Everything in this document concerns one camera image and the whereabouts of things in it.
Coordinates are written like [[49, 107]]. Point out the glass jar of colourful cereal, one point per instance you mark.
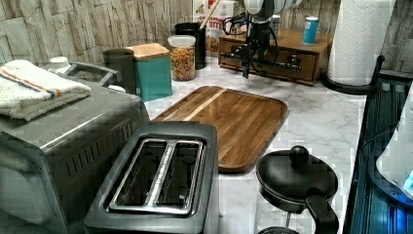
[[182, 57]]

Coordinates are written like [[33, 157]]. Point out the white cup in tray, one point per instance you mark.
[[59, 64]]

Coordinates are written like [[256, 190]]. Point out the grey dish rack tray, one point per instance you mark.
[[77, 70]]

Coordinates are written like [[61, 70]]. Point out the cereal box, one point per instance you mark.
[[214, 27]]

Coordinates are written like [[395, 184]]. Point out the dark grey mug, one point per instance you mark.
[[121, 60]]

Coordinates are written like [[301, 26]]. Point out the black french press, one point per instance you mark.
[[294, 180]]

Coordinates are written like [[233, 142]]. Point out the black two-slot toaster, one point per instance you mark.
[[164, 181]]

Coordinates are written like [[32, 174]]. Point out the teal canister with wooden lid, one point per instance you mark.
[[152, 70]]

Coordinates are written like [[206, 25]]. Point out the wooden spoon handle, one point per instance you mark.
[[209, 13]]

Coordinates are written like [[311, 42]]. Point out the white paper towel roll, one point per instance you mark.
[[358, 40]]

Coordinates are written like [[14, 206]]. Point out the black blue-lit side rail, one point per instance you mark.
[[376, 206]]

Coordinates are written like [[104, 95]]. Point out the wooden cutting board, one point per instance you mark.
[[245, 123]]

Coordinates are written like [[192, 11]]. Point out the blue can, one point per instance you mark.
[[310, 30]]

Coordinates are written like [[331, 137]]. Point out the folded white striped towel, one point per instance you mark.
[[28, 91]]

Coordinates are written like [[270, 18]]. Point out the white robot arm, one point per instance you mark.
[[259, 16]]

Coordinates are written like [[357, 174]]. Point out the small wooden drawer box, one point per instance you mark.
[[288, 59]]

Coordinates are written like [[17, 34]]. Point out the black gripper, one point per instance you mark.
[[255, 47]]

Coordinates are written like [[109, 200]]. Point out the stainless toaster oven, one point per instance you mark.
[[53, 165]]

